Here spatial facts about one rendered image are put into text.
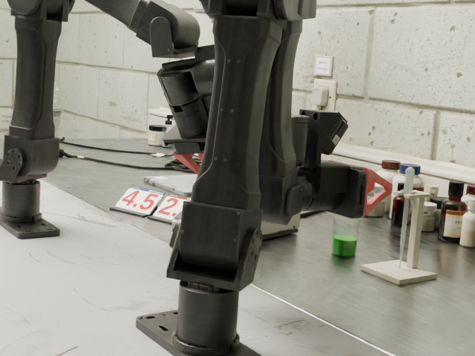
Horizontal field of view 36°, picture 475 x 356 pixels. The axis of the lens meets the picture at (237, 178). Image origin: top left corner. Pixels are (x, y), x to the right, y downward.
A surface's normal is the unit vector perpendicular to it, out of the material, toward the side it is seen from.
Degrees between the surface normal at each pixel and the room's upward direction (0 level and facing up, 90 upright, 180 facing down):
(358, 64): 90
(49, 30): 93
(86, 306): 0
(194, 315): 90
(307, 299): 0
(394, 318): 0
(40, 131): 93
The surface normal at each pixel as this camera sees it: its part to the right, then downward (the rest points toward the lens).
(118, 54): -0.82, 0.04
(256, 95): 0.91, 0.12
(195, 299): -0.36, 0.13
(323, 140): 0.56, 0.17
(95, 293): 0.07, -0.98
